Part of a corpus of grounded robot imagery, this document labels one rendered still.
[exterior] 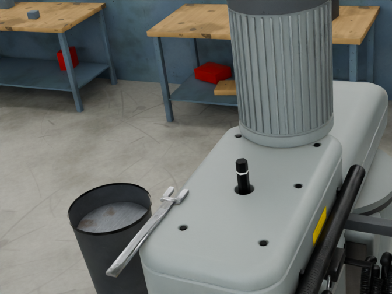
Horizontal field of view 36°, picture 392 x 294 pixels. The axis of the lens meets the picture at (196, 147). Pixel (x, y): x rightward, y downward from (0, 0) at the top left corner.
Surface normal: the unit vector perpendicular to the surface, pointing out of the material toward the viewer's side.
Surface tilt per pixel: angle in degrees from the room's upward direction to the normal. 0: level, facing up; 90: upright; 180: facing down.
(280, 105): 90
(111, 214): 0
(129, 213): 0
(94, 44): 90
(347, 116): 0
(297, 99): 90
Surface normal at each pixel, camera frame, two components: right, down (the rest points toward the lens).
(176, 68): -0.42, 0.50
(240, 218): -0.13, -0.86
